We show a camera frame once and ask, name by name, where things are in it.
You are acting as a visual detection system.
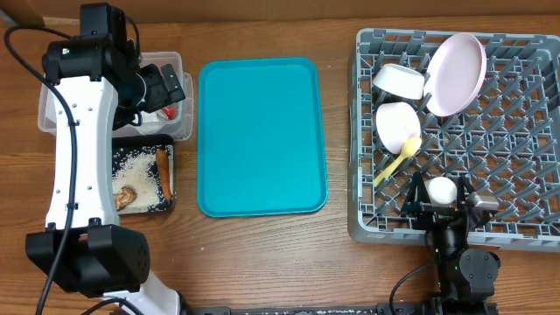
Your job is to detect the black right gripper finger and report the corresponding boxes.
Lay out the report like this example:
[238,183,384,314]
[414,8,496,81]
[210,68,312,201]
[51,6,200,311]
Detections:
[401,171,427,215]
[456,176,475,208]

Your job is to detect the red wrapper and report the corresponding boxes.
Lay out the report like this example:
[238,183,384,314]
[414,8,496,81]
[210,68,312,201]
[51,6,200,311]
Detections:
[160,106,176,120]

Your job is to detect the brown food scraps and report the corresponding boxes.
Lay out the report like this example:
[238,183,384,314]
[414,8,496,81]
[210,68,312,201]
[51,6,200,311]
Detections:
[114,186,137,211]

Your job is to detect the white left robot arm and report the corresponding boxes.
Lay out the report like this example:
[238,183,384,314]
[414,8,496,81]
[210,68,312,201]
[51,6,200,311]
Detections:
[25,3,189,314]

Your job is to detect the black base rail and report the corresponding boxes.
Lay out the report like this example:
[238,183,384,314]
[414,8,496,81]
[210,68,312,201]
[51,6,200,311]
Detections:
[181,303,499,315]

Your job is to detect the black waste tray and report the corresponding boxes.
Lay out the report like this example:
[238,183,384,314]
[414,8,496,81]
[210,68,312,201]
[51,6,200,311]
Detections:
[111,133,177,215]

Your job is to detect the white rice pile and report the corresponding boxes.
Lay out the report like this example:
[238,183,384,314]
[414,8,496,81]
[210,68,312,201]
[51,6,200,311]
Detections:
[112,144,175,215]

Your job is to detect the clear plastic bin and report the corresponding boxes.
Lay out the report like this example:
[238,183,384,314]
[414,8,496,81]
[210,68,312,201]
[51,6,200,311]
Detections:
[38,52,194,141]

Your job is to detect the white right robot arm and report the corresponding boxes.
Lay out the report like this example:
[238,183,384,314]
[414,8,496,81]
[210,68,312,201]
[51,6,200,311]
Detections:
[401,171,501,314]

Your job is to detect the yellow plastic spoon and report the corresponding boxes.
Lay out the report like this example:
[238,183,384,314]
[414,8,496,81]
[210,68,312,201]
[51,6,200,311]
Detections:
[374,136,423,186]

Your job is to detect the cream white bowl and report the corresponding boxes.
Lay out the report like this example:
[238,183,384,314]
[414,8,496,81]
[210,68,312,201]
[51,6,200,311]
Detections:
[373,64,424,100]

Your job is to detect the pink white bowl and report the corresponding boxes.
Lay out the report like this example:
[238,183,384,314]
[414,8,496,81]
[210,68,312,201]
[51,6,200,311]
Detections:
[375,102,421,154]

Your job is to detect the white plastic cup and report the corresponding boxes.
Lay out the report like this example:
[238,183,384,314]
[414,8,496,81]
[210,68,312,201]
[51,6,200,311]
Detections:
[425,177,457,207]

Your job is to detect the orange carrot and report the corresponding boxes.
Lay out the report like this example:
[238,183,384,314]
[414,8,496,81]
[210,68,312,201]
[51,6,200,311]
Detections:
[156,150,172,202]

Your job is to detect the white round plate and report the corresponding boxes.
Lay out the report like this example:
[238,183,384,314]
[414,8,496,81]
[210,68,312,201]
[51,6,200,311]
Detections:
[423,32,487,117]

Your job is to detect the teal plastic tray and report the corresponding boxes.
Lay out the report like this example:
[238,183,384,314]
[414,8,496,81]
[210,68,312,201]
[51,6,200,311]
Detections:
[196,57,328,218]

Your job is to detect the grey dish rack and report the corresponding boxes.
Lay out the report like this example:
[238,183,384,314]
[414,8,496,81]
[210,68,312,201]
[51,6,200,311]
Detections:
[347,28,559,252]

